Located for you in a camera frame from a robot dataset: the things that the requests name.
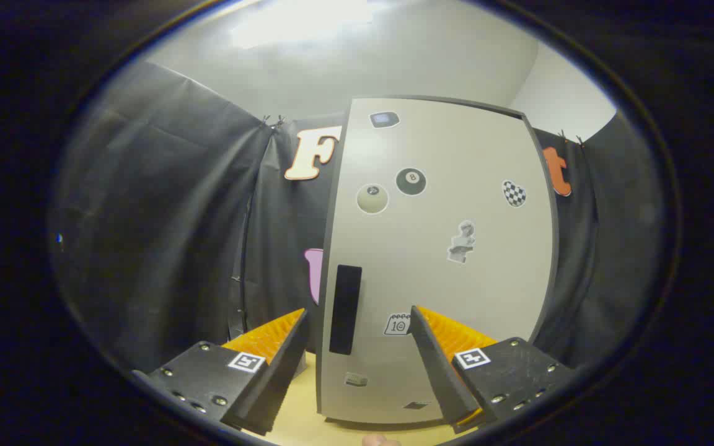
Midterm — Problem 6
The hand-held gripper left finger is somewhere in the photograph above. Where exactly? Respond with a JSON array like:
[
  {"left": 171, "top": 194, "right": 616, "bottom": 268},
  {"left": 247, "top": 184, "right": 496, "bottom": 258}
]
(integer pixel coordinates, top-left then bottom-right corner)
[{"left": 131, "top": 308, "right": 309, "bottom": 437}]

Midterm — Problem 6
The grey cabinet door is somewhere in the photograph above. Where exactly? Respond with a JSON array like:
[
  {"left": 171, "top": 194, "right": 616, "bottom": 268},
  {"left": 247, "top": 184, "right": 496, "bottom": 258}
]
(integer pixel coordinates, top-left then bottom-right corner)
[{"left": 315, "top": 96, "right": 561, "bottom": 428}]

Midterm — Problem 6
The black backdrop cloth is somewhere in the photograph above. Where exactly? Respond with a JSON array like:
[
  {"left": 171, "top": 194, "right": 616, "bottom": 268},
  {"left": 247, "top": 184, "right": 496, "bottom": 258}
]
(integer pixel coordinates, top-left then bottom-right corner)
[{"left": 47, "top": 59, "right": 664, "bottom": 378}]

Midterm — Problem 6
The black door handle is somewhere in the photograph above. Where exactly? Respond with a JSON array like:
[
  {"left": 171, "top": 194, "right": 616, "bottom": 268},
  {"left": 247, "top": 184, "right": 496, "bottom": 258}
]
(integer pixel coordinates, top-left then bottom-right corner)
[{"left": 329, "top": 265, "right": 363, "bottom": 356}]

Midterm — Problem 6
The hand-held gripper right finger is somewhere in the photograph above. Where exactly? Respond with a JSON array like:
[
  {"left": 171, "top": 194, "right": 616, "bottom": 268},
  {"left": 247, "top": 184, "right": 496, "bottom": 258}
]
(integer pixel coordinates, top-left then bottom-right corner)
[{"left": 410, "top": 305, "right": 578, "bottom": 434}]

